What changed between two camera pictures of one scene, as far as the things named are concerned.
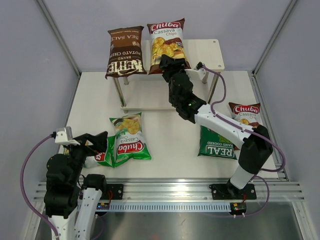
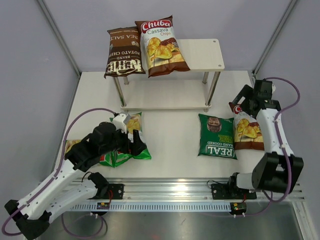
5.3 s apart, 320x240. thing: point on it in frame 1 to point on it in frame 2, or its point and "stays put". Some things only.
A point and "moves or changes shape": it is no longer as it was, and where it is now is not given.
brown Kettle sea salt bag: (125, 57) stays put
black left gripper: (99, 142) to (134, 148)
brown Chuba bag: (167, 38) moves or changes shape
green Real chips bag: (211, 144) stays put
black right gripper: (167, 62) to (247, 92)
